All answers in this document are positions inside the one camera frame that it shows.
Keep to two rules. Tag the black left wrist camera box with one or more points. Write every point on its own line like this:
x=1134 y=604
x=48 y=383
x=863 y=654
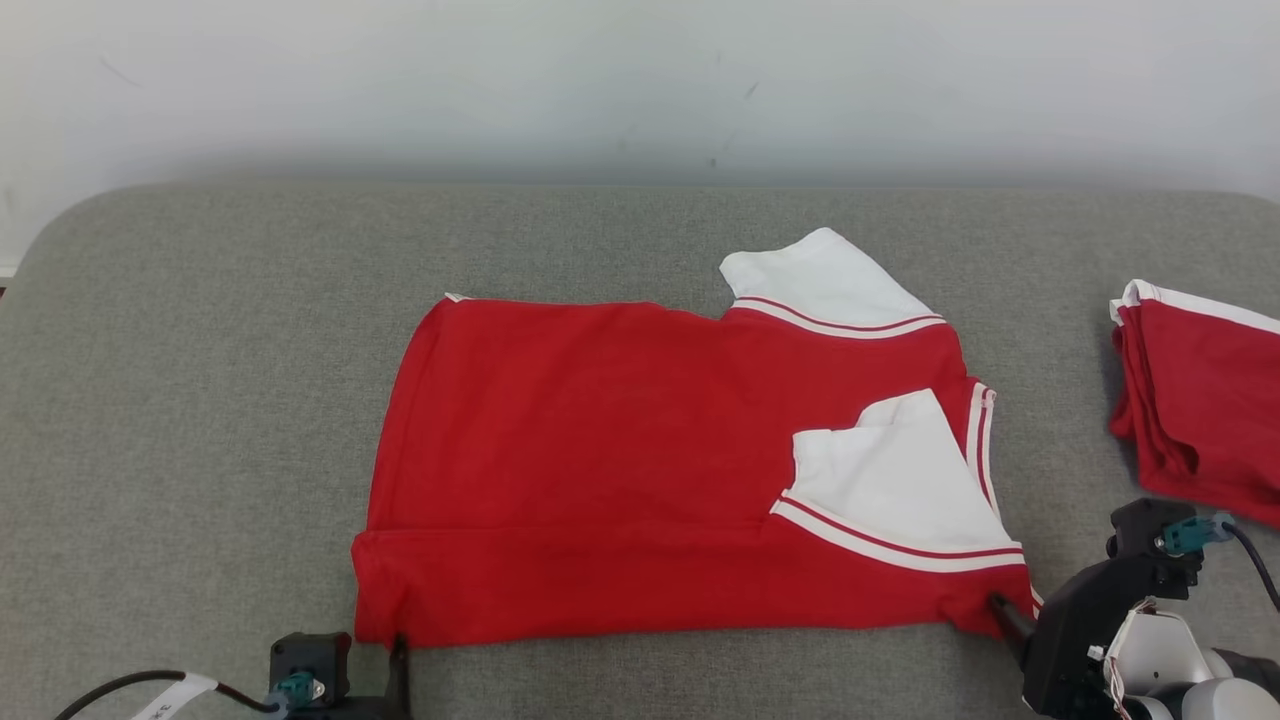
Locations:
x=310 y=660

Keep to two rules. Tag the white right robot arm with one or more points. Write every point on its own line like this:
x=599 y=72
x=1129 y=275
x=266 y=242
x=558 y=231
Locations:
x=1160 y=650

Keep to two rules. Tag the red jersey white sleeves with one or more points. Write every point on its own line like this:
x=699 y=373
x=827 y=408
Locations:
x=600 y=450

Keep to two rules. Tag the red shorts white stripe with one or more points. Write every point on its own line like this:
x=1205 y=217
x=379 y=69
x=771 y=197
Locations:
x=1210 y=400

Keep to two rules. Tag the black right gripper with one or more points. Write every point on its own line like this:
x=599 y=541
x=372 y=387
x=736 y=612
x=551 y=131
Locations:
x=1070 y=640

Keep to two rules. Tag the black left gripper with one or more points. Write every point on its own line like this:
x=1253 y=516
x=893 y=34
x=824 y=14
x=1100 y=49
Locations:
x=358 y=711

